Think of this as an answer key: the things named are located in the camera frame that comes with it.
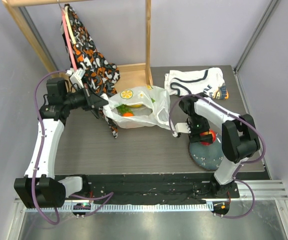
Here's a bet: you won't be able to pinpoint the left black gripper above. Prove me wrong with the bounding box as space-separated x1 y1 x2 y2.
63 83 108 111

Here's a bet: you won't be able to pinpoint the fake red apple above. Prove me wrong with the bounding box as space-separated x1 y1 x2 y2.
199 129 216 146

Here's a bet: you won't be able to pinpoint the fake orange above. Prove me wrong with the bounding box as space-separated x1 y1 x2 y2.
122 112 134 117

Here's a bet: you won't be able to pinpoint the white plastic bag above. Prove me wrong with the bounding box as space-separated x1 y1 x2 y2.
101 85 170 130

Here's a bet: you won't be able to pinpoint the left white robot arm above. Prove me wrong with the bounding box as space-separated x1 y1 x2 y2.
14 77 108 209

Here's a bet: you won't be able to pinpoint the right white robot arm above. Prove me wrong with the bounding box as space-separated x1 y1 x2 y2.
175 93 260 198

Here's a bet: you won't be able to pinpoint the fake green grapes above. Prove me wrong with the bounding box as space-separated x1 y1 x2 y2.
116 104 133 116

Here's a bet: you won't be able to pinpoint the fake yellow lemon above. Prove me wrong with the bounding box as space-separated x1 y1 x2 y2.
127 104 143 108

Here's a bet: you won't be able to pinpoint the orange black patterned garment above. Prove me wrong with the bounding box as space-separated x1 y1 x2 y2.
60 4 121 139

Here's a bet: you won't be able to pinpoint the blue ceramic plate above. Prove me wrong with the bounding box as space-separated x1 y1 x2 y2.
189 130 224 171

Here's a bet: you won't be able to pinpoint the pink clothes hanger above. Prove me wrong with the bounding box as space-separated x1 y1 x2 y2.
59 4 81 72

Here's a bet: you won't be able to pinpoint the white printed t-shirt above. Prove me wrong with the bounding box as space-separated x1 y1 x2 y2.
164 67 229 100

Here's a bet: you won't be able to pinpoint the wooden clothes rack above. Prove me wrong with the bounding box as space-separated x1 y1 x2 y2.
2 0 153 92

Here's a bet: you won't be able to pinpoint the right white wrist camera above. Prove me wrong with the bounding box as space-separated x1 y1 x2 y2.
172 122 191 138

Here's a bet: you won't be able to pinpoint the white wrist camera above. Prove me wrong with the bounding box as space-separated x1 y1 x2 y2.
172 122 191 138
66 68 85 90

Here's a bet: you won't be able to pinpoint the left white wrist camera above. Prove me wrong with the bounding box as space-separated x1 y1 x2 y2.
66 68 85 90

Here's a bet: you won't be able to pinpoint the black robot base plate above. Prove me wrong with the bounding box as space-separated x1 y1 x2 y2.
58 172 241 202

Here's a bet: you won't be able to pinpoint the slotted cable duct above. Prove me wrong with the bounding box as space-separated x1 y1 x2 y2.
26 202 214 213

